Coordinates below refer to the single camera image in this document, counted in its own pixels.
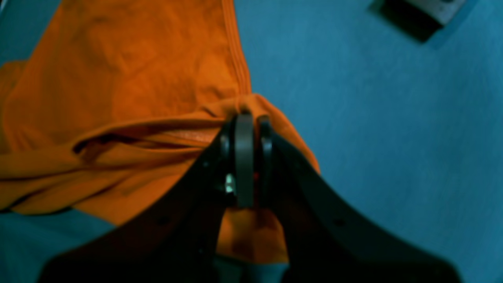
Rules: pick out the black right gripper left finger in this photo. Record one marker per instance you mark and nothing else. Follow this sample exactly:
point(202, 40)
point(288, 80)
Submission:
point(174, 240)

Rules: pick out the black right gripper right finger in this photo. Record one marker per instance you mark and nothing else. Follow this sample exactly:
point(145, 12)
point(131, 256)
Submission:
point(327, 240)

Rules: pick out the orange t-shirt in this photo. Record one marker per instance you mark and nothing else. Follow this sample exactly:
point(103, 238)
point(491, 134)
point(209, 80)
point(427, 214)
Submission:
point(116, 102)

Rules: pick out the teal table cloth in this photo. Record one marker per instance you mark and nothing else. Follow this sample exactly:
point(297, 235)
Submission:
point(408, 132)

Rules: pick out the grey remote control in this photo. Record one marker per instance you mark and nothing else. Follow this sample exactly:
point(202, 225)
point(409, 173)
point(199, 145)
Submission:
point(419, 19)

